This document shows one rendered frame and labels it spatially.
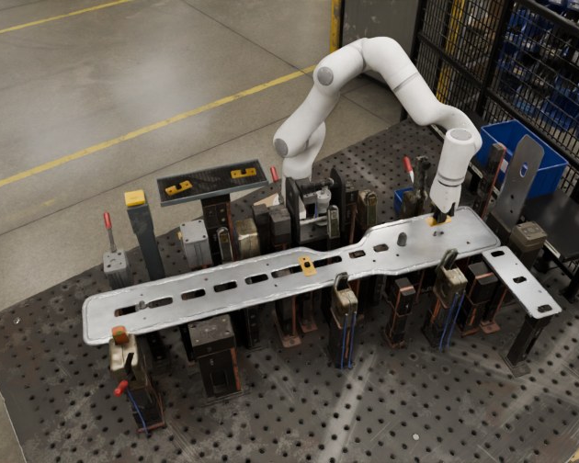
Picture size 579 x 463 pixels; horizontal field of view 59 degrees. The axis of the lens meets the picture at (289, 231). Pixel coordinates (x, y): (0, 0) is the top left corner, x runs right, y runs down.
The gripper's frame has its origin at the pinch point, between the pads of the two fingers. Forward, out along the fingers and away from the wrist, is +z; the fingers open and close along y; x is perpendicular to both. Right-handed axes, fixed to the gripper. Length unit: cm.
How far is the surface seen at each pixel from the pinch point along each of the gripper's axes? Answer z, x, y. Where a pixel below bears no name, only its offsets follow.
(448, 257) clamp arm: 0.0, -7.3, 18.0
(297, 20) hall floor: 109, 93, -437
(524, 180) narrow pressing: -10.6, 26.4, 3.5
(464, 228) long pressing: 9.2, 11.4, 0.3
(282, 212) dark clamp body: 1, -49, -19
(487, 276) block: 11.3, 7.9, 20.5
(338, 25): 61, 85, -299
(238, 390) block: 37, -77, 20
